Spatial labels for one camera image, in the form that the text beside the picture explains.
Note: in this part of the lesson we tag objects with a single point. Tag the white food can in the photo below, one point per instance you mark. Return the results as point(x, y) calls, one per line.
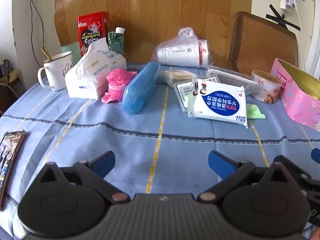
point(265, 87)

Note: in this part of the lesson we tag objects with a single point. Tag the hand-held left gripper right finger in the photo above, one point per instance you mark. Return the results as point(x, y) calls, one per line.
point(220, 164)

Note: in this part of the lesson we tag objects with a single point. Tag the pink tin box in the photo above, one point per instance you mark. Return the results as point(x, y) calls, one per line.
point(297, 100)

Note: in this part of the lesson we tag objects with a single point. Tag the white enamel mug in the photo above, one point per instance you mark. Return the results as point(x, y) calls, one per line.
point(58, 73)

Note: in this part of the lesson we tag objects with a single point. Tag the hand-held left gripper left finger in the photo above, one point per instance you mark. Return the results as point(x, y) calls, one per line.
point(105, 162)

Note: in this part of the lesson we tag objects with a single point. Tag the white wet wipes pack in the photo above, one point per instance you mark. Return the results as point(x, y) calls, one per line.
point(217, 102)

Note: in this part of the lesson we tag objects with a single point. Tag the yellow topped stand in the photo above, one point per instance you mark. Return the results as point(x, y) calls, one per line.
point(11, 76)

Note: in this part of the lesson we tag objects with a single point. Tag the blue checked tablecloth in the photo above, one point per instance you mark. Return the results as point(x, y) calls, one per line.
point(160, 140)

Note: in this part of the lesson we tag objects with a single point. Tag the gold spoon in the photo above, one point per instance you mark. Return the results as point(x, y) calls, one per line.
point(46, 54)

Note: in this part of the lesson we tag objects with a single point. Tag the red printed tin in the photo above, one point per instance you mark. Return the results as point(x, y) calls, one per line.
point(92, 30)

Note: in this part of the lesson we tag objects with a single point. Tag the pink knitted cloth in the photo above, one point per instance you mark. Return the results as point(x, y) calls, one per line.
point(116, 80)

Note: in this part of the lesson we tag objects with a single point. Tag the blue soft case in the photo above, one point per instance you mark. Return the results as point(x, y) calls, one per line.
point(140, 87)

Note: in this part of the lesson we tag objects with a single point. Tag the black power adapter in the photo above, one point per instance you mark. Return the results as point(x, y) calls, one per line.
point(3, 66)

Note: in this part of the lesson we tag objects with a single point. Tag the white tissue pack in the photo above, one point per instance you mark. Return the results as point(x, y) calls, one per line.
point(85, 80)

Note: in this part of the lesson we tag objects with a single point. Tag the bagged paper cup stack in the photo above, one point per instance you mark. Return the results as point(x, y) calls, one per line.
point(180, 53)

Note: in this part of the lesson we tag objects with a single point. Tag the smartphone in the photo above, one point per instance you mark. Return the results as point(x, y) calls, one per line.
point(10, 160)

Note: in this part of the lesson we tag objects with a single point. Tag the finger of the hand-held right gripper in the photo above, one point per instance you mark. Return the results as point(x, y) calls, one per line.
point(316, 154)
point(292, 168)

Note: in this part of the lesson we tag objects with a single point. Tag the black tape cross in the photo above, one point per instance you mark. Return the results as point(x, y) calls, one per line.
point(282, 21)

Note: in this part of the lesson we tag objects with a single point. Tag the green drink carton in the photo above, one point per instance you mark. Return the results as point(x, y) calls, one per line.
point(116, 42)

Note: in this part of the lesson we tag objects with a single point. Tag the clear plastic box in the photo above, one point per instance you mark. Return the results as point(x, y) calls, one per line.
point(182, 91)

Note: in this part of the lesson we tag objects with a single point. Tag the wood grain board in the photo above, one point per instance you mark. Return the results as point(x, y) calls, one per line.
point(155, 10)

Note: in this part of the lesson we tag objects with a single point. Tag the woven chair back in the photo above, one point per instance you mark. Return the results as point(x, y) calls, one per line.
point(262, 40)

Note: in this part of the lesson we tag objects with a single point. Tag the light green cloth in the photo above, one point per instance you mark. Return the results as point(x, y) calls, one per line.
point(253, 111)

